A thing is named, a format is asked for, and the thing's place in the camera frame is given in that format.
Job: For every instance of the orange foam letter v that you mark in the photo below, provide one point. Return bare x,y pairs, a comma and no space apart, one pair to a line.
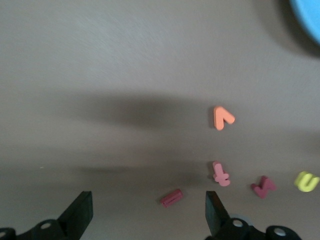
219,120

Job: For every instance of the blue plate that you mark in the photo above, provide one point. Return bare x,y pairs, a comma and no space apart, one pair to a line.
308,17

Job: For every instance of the dark red foam letter l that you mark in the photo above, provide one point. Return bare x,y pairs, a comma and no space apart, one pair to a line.
171,198

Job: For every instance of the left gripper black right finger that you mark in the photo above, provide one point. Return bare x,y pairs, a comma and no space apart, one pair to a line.
217,220

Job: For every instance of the yellow foam letter u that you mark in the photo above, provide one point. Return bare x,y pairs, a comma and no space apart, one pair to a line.
303,186

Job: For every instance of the pink foam letter f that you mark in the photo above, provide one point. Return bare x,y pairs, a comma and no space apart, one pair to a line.
220,175

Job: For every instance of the dark red foam letter k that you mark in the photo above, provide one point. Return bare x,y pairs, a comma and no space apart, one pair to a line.
261,188

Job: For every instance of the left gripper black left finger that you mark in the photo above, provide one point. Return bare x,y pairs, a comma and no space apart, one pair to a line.
80,215

